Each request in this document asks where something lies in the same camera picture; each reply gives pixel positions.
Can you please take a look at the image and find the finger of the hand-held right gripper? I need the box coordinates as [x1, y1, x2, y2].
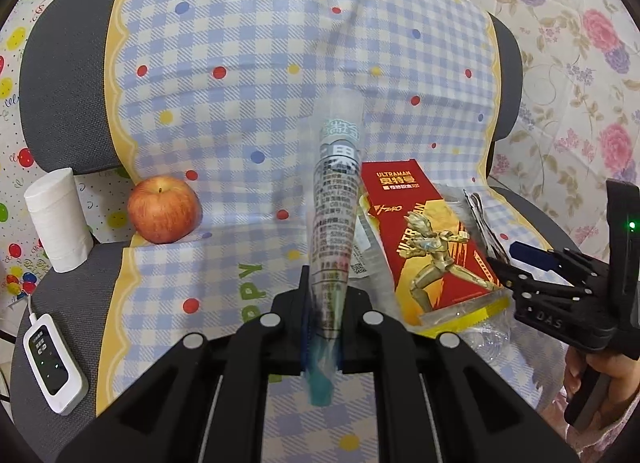
[487, 257, 551, 295]
[510, 241, 573, 270]

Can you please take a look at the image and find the balloon print plastic sheet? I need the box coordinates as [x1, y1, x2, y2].
[0, 0, 136, 324]

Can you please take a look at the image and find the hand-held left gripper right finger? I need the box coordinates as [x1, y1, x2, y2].
[340, 288, 581, 463]

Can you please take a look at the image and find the grey office chair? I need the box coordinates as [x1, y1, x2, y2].
[10, 0, 586, 444]

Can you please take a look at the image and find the clear plastic container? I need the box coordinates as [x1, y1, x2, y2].
[350, 183, 516, 364]

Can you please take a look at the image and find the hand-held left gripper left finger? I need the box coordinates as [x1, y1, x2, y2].
[55, 265, 313, 463]

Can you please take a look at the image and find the red box with gold figure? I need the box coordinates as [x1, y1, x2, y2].
[360, 159, 506, 326]

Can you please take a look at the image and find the red apple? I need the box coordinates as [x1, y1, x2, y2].
[126, 176, 200, 245]

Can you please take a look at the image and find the person's right hand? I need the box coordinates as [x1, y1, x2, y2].
[562, 348, 640, 401]

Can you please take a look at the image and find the silver white pouch packet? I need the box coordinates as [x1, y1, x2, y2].
[462, 188, 511, 264]

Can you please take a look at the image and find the white toilet paper roll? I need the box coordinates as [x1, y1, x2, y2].
[24, 168, 95, 274]

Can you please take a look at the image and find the white controller with screen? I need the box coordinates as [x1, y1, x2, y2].
[22, 314, 90, 416]

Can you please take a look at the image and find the yellow-edged wrapper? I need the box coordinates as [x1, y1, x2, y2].
[415, 288, 511, 339]

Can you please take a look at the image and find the blue checked dotted cloth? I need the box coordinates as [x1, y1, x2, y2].
[95, 0, 551, 463]

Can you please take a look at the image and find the floral print plastic sheet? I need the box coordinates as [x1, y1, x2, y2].
[430, 0, 640, 264]

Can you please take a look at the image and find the clear printed tube wrapper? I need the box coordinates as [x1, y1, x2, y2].
[302, 88, 363, 406]

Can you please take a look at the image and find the person's right forearm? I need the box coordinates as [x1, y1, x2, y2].
[555, 388, 640, 463]

